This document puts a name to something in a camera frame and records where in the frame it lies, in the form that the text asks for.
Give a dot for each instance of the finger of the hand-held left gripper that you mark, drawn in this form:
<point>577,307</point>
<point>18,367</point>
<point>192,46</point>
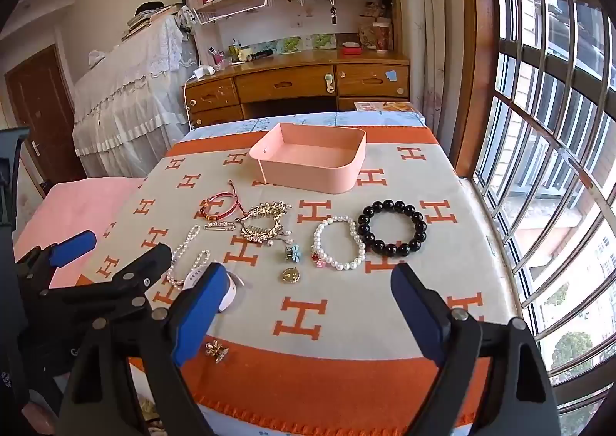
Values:
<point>144,265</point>
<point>72,248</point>

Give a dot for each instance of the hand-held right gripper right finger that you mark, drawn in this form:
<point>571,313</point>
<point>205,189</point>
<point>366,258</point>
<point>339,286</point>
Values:
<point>414,315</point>

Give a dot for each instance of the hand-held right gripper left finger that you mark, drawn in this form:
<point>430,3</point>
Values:
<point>204,311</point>

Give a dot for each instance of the gold safety pin brooch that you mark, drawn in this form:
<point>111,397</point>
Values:
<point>219,225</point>

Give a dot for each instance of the gold round pendant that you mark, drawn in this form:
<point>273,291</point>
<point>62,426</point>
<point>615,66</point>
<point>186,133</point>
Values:
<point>289,275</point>

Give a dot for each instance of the blue flower earring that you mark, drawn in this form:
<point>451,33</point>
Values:
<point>293,254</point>

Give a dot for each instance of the gold crystal hair comb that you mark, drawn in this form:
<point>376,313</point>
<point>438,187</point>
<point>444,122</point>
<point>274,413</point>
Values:
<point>262,219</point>

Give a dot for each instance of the pink crystal charm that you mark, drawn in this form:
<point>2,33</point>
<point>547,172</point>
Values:
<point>318,261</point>

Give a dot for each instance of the pink storage box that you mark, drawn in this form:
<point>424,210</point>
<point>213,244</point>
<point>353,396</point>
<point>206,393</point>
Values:
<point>313,171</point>

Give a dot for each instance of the pink bed sheet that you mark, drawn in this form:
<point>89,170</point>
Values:
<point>82,209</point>

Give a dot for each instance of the orange patterned blanket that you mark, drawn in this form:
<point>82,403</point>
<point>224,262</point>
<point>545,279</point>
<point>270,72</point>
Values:
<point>337,320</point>

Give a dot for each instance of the brown wooden door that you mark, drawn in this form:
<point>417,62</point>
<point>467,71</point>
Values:
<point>43,113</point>

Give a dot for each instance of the piano under lace cover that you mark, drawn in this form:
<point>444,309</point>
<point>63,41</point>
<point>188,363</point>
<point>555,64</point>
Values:
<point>130,94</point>

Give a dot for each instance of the white charger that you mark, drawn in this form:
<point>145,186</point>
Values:
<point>203,72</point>

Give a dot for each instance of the magazine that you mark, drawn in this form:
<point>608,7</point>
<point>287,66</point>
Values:
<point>385,106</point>

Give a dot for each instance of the blue patterned bed sheet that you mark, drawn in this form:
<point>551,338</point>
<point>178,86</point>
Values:
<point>308,119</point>

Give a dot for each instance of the wooden desk with drawers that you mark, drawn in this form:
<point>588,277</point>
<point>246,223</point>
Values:
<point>284,82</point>

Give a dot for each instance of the stack of books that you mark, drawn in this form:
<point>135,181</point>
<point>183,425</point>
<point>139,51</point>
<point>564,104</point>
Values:
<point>139,24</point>

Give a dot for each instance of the metal window grille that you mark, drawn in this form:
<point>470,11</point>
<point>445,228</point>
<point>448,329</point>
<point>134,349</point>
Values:
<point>553,128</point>

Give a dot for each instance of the black flashlight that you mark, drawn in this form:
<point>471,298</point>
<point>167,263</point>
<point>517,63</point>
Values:
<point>260,54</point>

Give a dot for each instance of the green drawer hook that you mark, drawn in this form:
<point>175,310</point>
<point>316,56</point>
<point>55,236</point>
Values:
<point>329,84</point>

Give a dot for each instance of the black hat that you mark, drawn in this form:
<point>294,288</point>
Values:
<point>149,7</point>

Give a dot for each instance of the red flat box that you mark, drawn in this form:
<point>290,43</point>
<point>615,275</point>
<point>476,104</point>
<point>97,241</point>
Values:
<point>351,50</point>

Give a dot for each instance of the red lidded jar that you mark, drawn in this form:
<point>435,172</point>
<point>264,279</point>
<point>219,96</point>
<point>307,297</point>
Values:
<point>382,36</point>

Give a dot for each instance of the floral bag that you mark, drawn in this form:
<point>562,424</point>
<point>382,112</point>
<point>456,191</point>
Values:
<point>366,36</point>

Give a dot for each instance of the white curtain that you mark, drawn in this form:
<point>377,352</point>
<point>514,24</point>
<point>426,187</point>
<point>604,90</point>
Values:
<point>433,31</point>

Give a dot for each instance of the hanging keys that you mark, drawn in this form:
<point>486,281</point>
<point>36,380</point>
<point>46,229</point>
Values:
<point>333,16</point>

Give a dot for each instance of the wooden window frame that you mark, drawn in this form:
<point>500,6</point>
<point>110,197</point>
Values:
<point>474,55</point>

